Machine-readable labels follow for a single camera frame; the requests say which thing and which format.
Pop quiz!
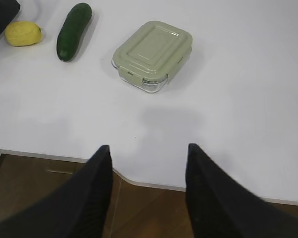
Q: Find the dark green cucumber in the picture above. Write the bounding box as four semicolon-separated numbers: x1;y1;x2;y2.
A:
56;2;93;62

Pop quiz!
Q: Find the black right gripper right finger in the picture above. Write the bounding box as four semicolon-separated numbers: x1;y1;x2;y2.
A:
185;143;298;238

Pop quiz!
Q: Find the dark navy lunch bag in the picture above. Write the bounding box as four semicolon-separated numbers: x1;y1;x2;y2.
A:
0;0;20;35

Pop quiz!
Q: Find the green lidded glass container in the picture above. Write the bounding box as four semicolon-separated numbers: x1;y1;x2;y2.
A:
112;21;193;93

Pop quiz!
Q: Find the yellow lemon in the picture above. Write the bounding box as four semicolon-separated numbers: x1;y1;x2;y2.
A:
4;21;42;47

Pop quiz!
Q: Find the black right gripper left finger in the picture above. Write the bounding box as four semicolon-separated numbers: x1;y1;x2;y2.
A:
0;145;113;238

